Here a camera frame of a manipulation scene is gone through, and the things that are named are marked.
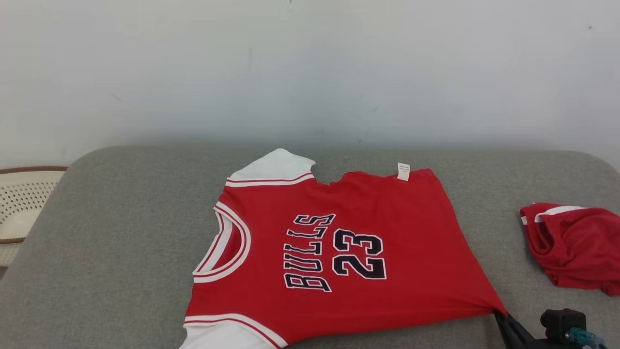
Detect cream perforated laundry basket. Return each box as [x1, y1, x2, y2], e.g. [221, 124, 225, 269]
[0, 166, 68, 267]

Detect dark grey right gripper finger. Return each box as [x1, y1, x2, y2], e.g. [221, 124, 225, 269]
[493, 310, 538, 349]

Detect grey fabric sofa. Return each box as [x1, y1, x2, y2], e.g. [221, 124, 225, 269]
[0, 145, 620, 349]

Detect red shorts with white stripe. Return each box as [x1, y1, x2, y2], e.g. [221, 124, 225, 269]
[520, 203, 620, 297]

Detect red Bulls 23 jersey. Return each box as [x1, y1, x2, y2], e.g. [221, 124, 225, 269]
[179, 148, 508, 349]

